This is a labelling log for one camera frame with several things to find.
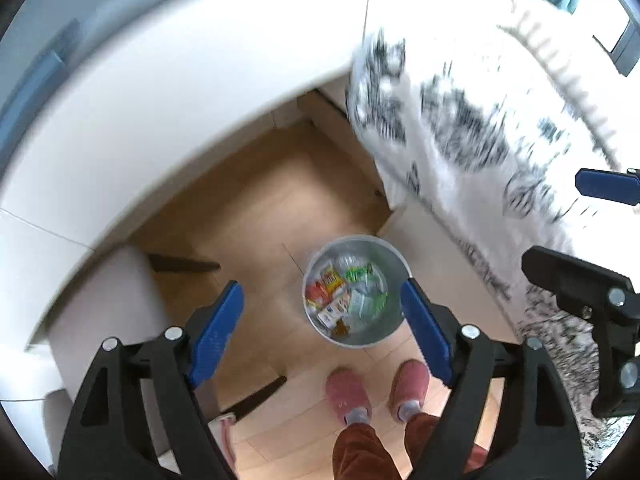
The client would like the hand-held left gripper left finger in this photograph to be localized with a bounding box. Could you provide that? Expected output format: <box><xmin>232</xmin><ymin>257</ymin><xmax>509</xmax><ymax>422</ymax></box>
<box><xmin>56</xmin><ymin>280</ymin><xmax>246</xmax><ymax>480</ymax></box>

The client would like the pink slipper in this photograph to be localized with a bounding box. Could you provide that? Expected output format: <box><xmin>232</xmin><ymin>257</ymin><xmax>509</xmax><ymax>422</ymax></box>
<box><xmin>389</xmin><ymin>359</ymin><xmax>431</xmax><ymax>422</ymax></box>
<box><xmin>325</xmin><ymin>369</ymin><xmax>373</xmax><ymax>426</ymax></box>

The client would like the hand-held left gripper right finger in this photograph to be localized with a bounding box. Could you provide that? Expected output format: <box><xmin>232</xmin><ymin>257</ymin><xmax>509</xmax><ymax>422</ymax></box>
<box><xmin>399</xmin><ymin>277</ymin><xmax>587</xmax><ymax>480</ymax></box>

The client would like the green wet wipes package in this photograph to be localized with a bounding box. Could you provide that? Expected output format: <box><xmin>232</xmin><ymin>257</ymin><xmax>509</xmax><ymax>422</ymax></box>
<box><xmin>350</xmin><ymin>287</ymin><xmax>390</xmax><ymax>321</ymax></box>

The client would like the blue desk mat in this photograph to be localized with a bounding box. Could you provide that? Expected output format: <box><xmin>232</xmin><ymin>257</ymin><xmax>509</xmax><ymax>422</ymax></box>
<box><xmin>0</xmin><ymin>17</ymin><xmax>83</xmax><ymax>136</ymax></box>

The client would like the person's right leg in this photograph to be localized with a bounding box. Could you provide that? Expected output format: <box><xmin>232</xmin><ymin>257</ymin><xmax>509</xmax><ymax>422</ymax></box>
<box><xmin>400</xmin><ymin>400</ymin><xmax>491</xmax><ymax>480</ymax></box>

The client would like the red white striped item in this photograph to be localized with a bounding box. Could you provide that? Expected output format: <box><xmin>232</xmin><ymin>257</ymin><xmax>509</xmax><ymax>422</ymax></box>
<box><xmin>207</xmin><ymin>412</ymin><xmax>238</xmax><ymax>471</ymax></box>

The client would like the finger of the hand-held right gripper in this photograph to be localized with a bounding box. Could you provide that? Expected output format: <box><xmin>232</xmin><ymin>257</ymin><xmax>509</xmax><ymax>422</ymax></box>
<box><xmin>521</xmin><ymin>245</ymin><xmax>640</xmax><ymax>419</ymax></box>
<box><xmin>574</xmin><ymin>168</ymin><xmax>640</xmax><ymax>207</ymax></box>

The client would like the white blue milk carton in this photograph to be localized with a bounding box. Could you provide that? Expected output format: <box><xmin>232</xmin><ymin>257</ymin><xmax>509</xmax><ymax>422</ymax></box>
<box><xmin>317</xmin><ymin>297</ymin><xmax>353</xmax><ymax>331</ymax></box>

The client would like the white floral quilt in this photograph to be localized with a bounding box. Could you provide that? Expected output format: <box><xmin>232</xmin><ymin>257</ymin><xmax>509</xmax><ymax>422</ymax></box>
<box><xmin>345</xmin><ymin>0</ymin><xmax>640</xmax><ymax>471</ymax></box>

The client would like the orange plastic bag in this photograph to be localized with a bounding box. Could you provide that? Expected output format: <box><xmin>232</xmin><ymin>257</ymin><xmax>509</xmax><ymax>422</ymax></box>
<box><xmin>306</xmin><ymin>282</ymin><xmax>331</xmax><ymax>308</ymax></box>

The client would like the striped pillow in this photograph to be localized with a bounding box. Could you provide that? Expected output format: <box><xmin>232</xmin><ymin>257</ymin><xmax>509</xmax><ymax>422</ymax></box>
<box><xmin>495</xmin><ymin>10</ymin><xmax>640</xmax><ymax>181</ymax></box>

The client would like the grey metal bin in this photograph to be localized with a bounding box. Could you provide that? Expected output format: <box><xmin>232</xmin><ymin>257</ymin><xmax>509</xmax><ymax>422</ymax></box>
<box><xmin>302</xmin><ymin>235</ymin><xmax>412</xmax><ymax>348</ymax></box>

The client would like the grey top white desk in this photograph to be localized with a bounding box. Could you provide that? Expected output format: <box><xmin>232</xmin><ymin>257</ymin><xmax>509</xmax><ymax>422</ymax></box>
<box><xmin>0</xmin><ymin>0</ymin><xmax>373</xmax><ymax>376</ymax></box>

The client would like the white chair with black legs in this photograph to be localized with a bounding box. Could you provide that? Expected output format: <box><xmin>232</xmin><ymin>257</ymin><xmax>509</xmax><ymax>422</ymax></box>
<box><xmin>27</xmin><ymin>245</ymin><xmax>288</xmax><ymax>461</ymax></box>

